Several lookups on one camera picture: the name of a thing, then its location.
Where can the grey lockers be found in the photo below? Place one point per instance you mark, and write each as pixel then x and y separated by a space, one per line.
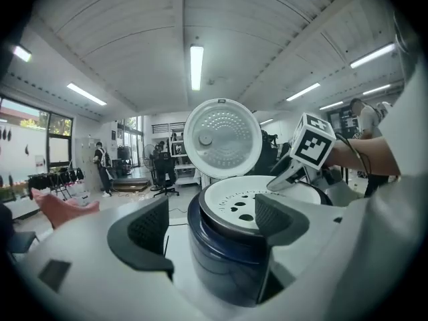
pixel 83 162

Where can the black office chair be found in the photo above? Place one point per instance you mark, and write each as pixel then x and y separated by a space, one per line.
pixel 167 189

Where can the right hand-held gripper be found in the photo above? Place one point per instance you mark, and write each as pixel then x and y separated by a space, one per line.
pixel 312 142

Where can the pink cloth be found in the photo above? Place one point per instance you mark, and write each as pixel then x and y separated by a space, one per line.
pixel 60 209

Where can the person's grey printed shirt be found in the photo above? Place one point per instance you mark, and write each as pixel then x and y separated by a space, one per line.
pixel 406 35

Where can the white shelving unit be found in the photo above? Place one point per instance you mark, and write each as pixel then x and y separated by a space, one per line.
pixel 180 169

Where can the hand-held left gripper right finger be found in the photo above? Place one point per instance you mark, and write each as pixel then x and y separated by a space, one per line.
pixel 281 222

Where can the dark blue rice cooker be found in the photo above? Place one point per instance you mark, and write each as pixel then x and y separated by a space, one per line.
pixel 220 266

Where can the white dome backpack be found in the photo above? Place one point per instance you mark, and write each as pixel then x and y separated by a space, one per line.
pixel 384 109

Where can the ceiling light bar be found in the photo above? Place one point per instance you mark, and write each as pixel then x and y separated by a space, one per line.
pixel 331 105
pixel 22 53
pixel 372 56
pixel 86 94
pixel 196 67
pixel 303 92
pixel 376 89

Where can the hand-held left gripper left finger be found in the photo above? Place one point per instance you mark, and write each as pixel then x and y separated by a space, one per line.
pixel 140 239

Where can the clothes rack with dark garments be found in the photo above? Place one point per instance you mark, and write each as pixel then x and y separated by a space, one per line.
pixel 53 179

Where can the black-framed window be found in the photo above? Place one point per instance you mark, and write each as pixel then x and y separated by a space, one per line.
pixel 57 145

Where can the white perforated steamer tray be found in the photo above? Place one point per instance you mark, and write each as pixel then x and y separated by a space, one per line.
pixel 217 192

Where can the person's right forearm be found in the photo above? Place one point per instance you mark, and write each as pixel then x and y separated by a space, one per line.
pixel 361 156

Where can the dark blue chair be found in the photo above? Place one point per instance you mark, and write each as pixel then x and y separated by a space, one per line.
pixel 21 237

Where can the black standing fan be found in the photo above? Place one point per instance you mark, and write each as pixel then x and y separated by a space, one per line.
pixel 148 154

